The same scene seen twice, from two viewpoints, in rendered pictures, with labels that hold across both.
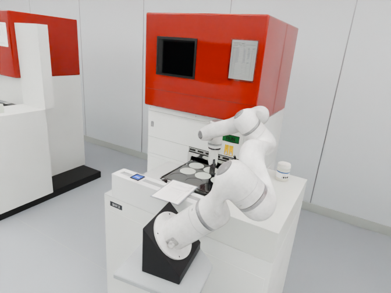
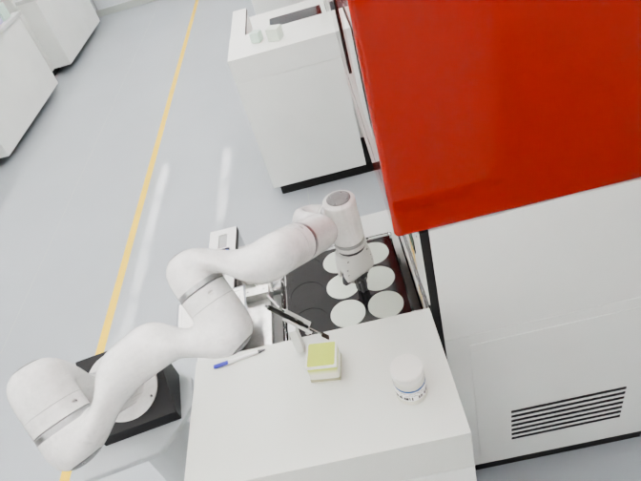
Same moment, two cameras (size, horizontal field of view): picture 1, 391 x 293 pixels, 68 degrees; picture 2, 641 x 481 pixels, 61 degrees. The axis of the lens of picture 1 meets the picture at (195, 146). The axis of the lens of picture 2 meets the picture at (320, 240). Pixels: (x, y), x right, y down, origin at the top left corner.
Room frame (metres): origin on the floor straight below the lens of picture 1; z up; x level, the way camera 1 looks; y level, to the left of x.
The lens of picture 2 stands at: (1.14, -1.09, 2.03)
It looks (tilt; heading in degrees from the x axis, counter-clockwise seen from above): 40 degrees down; 68
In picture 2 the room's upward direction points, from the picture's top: 18 degrees counter-clockwise
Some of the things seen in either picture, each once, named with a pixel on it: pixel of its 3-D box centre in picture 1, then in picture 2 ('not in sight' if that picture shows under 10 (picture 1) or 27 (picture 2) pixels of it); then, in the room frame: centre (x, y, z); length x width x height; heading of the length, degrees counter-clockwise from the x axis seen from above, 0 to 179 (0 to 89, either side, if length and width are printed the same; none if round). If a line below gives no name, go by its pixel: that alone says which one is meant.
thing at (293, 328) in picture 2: not in sight; (299, 330); (1.38, -0.22, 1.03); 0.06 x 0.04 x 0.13; 151
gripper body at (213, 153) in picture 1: (213, 154); (354, 258); (1.63, -0.11, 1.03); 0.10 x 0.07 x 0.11; 3
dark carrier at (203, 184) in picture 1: (202, 175); (342, 286); (1.60, -0.06, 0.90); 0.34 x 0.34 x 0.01; 61
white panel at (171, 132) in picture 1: (195, 141); (398, 198); (1.88, 0.00, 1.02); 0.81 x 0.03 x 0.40; 61
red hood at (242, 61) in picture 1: (222, 65); (495, 3); (2.16, -0.15, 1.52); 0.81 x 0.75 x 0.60; 61
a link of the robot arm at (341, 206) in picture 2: (215, 131); (341, 218); (1.63, -0.11, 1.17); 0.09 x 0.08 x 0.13; 125
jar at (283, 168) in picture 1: (283, 171); (408, 379); (1.49, -0.50, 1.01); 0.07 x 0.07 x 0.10
